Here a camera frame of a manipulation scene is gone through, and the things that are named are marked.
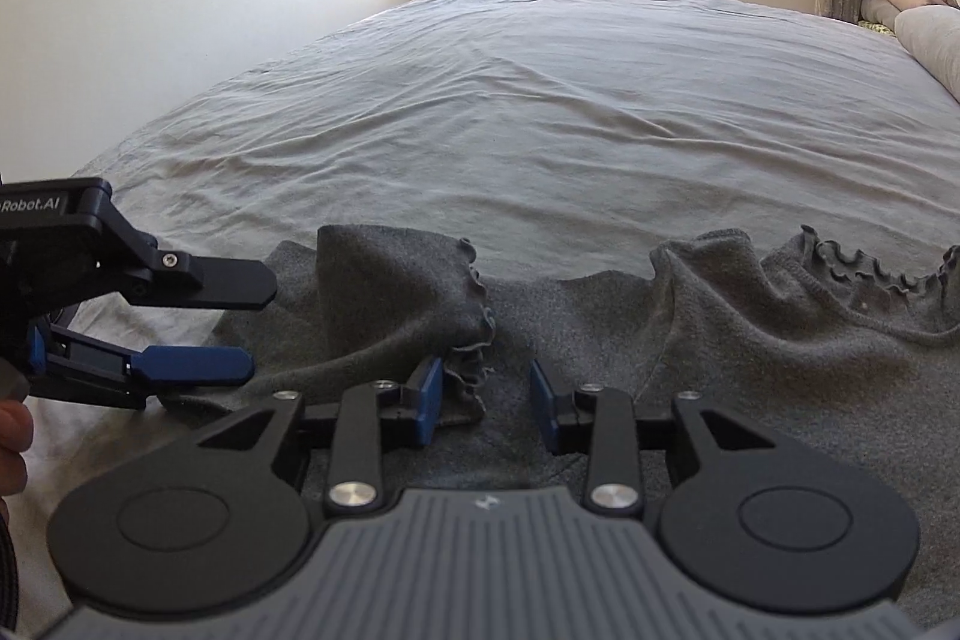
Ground folded grey quilt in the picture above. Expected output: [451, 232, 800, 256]
[895, 5, 960, 105]

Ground person's left hand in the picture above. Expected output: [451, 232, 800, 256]
[0, 400, 35, 500]

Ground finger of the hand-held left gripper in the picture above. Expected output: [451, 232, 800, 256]
[97, 194, 280, 311]
[28, 338, 257, 412]

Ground grey ruffled knit top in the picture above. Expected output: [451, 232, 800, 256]
[157, 224, 960, 640]

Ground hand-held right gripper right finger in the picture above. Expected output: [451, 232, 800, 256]
[529, 359, 785, 515]

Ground bed with grey sheet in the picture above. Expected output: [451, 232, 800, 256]
[0, 0, 960, 640]

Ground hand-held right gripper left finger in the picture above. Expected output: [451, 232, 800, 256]
[195, 355, 445, 512]

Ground black braided cable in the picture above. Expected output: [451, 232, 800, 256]
[0, 505, 22, 640]

